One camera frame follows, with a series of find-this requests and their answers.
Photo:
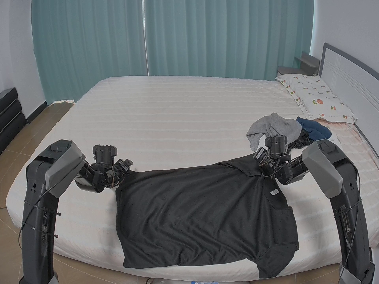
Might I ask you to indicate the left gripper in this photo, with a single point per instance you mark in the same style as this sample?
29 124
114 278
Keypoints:
124 166

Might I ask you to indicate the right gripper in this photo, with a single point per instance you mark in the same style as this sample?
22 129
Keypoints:
261 155

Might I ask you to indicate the black T-shirt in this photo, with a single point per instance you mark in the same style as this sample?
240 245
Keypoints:
201 211

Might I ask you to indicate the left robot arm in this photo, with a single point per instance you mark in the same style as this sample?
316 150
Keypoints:
59 164

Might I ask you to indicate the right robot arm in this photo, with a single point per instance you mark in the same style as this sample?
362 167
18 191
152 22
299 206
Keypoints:
331 170

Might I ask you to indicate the pile of clothes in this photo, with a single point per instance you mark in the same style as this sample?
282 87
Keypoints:
281 127

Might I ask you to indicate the bed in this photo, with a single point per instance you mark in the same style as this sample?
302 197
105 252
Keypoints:
177 114

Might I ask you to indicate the white printed pillow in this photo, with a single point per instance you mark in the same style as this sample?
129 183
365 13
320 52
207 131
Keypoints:
316 96

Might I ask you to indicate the grey bedside table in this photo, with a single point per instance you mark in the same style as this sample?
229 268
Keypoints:
308 62

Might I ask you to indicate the black chest of drawers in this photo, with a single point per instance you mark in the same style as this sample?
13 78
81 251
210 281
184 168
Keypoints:
9 114

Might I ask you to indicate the blue-green curtain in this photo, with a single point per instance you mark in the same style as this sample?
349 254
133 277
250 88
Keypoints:
225 28
88 40

